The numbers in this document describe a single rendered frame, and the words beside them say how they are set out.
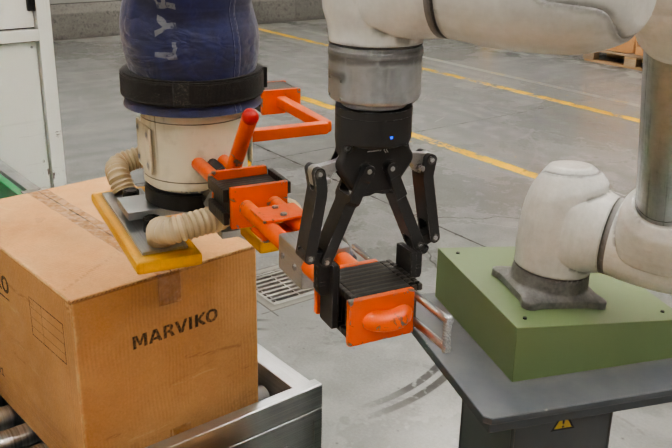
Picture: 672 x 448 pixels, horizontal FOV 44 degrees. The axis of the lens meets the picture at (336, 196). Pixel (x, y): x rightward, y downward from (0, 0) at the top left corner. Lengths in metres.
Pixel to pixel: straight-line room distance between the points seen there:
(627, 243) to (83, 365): 1.00
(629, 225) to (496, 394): 0.39
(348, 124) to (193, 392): 1.06
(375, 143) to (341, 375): 2.34
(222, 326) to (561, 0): 1.21
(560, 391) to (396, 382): 1.46
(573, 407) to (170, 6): 0.99
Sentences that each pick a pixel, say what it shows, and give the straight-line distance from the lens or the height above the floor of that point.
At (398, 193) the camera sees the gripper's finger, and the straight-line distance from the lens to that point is 0.84.
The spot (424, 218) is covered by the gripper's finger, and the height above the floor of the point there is 1.30.
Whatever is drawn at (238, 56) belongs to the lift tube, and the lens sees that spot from 1.28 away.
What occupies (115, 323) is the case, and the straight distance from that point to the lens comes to 1.60.
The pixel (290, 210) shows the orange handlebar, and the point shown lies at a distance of 1.08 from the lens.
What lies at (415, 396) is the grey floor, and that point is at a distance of 3.00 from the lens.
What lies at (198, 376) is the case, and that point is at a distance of 1.76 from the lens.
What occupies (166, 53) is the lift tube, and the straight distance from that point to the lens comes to 1.26.
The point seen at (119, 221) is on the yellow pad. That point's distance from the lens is 1.41.
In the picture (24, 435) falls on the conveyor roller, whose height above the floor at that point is 0.54.
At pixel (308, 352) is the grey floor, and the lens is 3.23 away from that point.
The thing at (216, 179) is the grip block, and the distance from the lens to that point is 1.17.
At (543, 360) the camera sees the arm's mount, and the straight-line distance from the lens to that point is 1.68.
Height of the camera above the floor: 1.61
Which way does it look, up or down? 19 degrees down
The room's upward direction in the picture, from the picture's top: 1 degrees clockwise
